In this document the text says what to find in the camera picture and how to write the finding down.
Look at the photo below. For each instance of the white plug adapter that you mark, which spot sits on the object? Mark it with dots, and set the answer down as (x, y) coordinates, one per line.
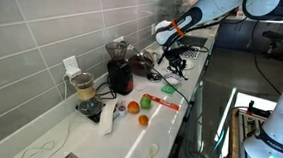
(72, 73)

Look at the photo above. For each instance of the glass jar with coffee beans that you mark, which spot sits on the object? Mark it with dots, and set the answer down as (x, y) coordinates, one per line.
(139, 65)

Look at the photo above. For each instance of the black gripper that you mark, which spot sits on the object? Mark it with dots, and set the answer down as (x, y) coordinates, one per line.
(175, 56)

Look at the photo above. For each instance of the black white checkerboard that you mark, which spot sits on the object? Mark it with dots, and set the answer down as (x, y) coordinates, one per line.
(191, 53)

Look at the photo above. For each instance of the large white paper plate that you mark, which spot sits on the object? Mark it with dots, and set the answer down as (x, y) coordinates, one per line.
(190, 65)

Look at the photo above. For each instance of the black coffee grinder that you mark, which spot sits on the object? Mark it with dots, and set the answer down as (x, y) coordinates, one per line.
(120, 76)

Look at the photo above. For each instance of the orange stick packet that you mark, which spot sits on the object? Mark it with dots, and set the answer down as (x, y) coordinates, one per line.
(165, 102)

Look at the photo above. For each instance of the green crumpled packet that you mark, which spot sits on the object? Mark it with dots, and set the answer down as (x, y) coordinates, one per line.
(168, 89)

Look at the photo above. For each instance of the small orange fruit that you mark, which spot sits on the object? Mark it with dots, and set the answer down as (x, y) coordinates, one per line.
(143, 119)

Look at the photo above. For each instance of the black coffee scale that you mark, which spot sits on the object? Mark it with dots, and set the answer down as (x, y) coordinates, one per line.
(95, 117)

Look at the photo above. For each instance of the black camera on stand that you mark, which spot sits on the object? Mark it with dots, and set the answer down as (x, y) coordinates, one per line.
(278, 36)

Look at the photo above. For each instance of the white wall outlet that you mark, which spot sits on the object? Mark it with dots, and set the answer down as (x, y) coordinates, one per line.
(69, 62)

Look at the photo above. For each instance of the reddish orange fruit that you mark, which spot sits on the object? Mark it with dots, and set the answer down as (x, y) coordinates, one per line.
(133, 107)

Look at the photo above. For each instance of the blue patterned paper bowl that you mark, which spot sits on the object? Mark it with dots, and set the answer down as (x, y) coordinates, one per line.
(171, 81)

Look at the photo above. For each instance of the glass pour-over carafe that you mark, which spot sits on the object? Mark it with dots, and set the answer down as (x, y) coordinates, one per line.
(87, 98)

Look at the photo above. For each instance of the wooden robot cart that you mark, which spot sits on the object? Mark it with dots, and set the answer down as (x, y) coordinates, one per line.
(235, 142)

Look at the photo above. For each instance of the green apple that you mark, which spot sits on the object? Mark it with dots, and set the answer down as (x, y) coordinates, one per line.
(146, 102)

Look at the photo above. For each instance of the white paper filter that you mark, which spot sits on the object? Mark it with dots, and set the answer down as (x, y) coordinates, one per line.
(107, 118)

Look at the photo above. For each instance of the small white pod cup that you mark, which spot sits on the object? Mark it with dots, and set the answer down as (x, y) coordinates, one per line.
(122, 109)

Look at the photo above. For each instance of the white plastic spoon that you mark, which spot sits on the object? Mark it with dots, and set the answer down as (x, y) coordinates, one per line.
(152, 150)

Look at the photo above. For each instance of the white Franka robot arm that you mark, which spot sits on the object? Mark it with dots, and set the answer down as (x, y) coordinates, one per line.
(220, 4)

